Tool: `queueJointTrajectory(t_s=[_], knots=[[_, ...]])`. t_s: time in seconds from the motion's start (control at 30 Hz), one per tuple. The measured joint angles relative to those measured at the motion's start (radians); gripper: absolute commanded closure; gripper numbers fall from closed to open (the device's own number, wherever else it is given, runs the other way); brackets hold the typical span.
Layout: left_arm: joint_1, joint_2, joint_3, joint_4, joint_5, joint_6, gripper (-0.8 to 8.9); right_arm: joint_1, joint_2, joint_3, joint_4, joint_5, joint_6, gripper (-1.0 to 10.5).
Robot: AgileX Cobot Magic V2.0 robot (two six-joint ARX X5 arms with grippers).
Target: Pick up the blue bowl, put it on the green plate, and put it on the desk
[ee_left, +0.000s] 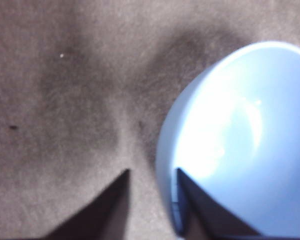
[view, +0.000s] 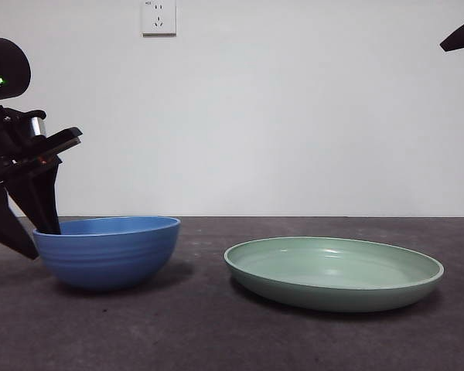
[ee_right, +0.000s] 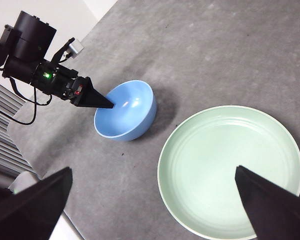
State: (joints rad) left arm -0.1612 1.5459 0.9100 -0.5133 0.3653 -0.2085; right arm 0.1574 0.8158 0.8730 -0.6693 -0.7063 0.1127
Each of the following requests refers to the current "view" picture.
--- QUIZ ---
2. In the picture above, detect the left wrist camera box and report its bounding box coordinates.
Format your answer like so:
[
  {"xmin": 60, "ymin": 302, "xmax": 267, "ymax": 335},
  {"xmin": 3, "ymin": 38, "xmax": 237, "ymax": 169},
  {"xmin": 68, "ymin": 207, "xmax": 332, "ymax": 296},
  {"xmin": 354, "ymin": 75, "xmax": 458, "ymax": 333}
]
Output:
[{"xmin": 29, "ymin": 110, "xmax": 84, "ymax": 156}]

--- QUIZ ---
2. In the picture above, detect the green plate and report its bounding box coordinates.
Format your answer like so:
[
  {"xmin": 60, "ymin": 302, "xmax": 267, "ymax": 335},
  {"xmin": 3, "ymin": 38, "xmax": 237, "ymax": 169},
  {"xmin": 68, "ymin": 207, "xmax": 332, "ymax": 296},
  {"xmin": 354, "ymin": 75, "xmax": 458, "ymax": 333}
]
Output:
[{"xmin": 223, "ymin": 236, "xmax": 445, "ymax": 313}]

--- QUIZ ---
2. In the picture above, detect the blue bowl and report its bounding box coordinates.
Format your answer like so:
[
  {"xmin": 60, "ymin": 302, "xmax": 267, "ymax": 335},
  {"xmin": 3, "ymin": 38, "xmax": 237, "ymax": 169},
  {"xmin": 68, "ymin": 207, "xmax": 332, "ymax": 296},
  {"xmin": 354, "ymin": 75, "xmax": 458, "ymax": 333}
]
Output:
[{"xmin": 32, "ymin": 215, "xmax": 182, "ymax": 292}]

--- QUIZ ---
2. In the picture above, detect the white wall socket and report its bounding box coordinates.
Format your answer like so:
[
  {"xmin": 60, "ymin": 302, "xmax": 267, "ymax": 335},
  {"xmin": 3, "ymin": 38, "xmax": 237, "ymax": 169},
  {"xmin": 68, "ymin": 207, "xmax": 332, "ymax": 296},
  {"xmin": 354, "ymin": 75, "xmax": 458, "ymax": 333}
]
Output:
[{"xmin": 140, "ymin": 0, "xmax": 178, "ymax": 39}]

